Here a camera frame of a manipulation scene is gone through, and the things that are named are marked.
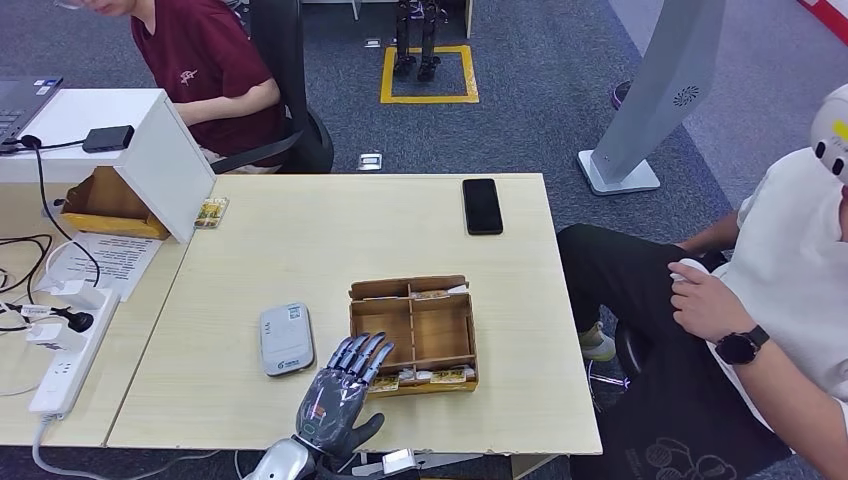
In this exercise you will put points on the headset wearer's left hand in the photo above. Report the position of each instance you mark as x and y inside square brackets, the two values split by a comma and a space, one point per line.
[712, 308]

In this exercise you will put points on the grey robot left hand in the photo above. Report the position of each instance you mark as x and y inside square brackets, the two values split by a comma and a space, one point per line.
[331, 411]

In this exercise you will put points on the VR hand controller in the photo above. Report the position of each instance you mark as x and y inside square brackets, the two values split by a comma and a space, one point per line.
[689, 267]

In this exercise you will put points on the yellow hotel key card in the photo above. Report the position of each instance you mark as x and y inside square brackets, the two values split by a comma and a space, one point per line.
[381, 299]
[430, 295]
[387, 384]
[448, 377]

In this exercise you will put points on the yellow printed ID card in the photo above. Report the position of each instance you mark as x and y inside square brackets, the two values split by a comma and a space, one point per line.
[212, 213]

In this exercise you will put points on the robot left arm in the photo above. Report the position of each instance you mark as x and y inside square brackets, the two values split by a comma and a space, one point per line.
[278, 464]

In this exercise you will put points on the headset wearer's right forearm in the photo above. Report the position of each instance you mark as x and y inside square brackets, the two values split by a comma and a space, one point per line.
[715, 235]

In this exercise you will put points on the headset wearer's left forearm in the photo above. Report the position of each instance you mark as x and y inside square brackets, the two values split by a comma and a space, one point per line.
[795, 411]

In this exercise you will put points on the person's left forearm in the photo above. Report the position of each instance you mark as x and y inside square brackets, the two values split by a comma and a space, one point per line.
[225, 102]

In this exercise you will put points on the white grey card reader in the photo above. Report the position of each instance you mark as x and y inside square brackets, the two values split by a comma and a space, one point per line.
[286, 338]

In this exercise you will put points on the person wearing VR headset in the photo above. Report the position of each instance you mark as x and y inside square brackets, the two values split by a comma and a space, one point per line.
[795, 265]

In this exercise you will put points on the wooden card organiser box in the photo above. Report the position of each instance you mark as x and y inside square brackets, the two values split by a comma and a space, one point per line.
[437, 331]

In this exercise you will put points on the person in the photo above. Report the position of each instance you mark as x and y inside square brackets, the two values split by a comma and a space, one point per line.
[199, 53]

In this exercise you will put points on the black wristwatch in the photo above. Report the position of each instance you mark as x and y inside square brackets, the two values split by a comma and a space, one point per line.
[738, 346]

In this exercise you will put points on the white paper slip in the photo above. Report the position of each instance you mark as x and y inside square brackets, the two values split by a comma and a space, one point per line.
[414, 376]
[459, 290]

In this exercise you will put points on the pale shoe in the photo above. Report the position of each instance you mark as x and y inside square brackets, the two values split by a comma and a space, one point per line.
[596, 348]

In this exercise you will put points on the black cartoon print cloth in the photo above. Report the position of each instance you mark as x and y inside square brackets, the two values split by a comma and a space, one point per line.
[662, 424]

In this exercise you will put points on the white VR headset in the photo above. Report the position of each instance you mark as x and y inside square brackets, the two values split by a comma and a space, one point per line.
[831, 132]

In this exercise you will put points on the grey kiosk stand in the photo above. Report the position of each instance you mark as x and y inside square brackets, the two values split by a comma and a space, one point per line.
[656, 86]

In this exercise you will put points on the dark shoe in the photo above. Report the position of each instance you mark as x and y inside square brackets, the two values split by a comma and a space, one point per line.
[619, 95]

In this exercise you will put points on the black smartphone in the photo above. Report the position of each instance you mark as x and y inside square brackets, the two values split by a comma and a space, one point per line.
[483, 206]

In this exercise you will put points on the printed paper sheet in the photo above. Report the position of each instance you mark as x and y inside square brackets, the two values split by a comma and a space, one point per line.
[116, 262]

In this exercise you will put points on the black power plug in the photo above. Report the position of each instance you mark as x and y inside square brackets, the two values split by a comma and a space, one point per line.
[79, 321]

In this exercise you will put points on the white power strip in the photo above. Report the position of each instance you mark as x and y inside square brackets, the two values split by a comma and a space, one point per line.
[66, 374]

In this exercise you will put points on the white charger adapter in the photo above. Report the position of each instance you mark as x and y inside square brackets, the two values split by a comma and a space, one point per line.
[79, 296]
[56, 338]

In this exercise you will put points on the white desk riser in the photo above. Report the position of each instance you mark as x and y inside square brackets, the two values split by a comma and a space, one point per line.
[166, 166]

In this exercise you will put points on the red white barrier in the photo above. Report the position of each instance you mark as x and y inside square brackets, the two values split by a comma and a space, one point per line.
[831, 13]

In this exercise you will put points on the yellow floor tape square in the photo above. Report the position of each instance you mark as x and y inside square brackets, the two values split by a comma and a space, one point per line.
[429, 99]

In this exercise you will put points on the black adapter box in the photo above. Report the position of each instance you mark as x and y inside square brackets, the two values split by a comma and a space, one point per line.
[108, 138]

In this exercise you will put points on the black office chair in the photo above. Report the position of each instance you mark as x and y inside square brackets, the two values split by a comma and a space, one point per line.
[281, 53]

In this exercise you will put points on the small metal floor socket plate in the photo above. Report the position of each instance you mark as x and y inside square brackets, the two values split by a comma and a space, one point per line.
[372, 43]

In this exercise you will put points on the white black humanoid robot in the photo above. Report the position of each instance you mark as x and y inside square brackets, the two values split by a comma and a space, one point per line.
[404, 40]

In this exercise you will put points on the white furniture leg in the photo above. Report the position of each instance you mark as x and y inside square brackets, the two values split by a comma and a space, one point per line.
[356, 8]
[469, 16]

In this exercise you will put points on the dark laptop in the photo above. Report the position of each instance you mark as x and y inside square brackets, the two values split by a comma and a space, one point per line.
[23, 99]

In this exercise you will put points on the white table frame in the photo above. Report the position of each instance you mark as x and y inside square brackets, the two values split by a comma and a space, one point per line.
[457, 460]

